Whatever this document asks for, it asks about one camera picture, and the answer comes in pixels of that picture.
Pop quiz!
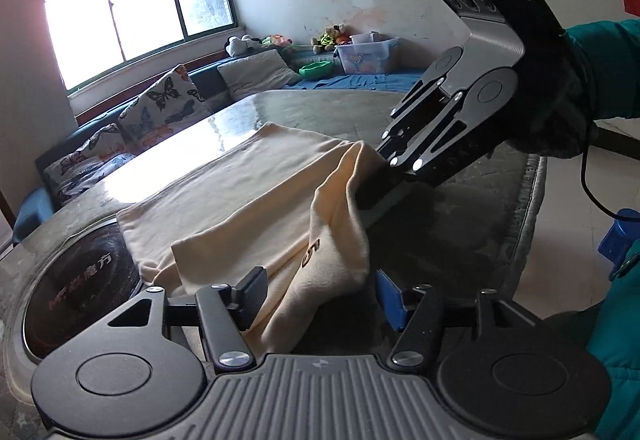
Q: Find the grey pillow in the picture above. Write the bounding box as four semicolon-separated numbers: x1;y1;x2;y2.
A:
217;49;302;102

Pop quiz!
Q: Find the panda plush toy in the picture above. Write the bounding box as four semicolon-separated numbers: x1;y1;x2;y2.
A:
225;34;262;59

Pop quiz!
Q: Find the black cable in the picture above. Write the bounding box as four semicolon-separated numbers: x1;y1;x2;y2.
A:
580;140;640;223

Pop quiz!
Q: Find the blue bed sheet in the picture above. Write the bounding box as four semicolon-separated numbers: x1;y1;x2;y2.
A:
279;69;427;94

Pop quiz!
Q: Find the black induction cooker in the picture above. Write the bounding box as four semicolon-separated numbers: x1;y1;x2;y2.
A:
20;220;147;362

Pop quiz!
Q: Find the blue sofa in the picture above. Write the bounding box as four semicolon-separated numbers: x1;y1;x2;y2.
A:
12;51;281;247

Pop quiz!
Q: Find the window with purple blinds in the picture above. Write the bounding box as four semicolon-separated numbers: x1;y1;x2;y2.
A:
39;0;237;92

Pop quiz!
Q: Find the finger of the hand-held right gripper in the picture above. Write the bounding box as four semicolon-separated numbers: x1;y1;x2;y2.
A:
354;91;521;222
374;70;450;160

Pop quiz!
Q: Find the cream cloth garment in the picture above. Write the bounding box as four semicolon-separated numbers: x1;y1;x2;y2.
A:
116;121;397;357

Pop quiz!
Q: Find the butterfly print pillow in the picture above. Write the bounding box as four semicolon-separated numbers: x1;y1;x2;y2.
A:
42;125;137;210
117;64;209;147

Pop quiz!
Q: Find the person's teal jacket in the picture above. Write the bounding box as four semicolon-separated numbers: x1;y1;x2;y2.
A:
542;247;640;440

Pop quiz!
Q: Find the person's right forearm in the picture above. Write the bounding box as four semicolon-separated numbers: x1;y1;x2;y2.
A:
565;19;640;122

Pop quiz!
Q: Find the clear plastic storage box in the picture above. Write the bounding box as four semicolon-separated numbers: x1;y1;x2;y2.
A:
333;32;402;76

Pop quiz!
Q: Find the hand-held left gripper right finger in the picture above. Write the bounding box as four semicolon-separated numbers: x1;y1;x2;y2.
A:
375;269;546;368

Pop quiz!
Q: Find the person's right hand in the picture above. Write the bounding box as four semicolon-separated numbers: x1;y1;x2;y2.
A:
500;32;599;159

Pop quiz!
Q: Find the green plastic basin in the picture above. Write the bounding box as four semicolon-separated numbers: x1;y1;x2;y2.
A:
298;60;334;80

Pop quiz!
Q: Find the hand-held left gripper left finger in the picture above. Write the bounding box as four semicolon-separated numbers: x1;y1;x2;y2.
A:
106;266;268;375

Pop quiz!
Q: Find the brown plush toy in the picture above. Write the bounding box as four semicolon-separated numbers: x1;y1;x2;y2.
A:
312;26;337;53

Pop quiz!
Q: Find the blue plastic stool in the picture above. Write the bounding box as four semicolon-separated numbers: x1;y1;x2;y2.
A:
597;220;640;282

